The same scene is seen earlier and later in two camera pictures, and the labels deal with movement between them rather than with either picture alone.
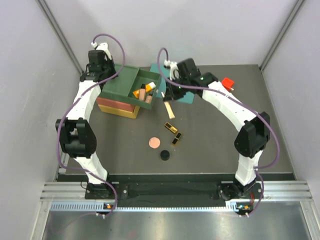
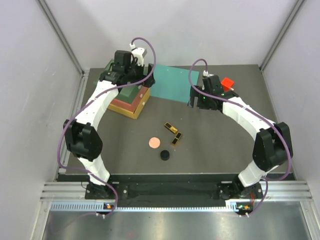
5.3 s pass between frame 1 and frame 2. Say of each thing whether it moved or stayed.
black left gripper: moved
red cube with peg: stayed
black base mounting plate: stayed
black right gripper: moved
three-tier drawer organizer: stayed
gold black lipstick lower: stayed
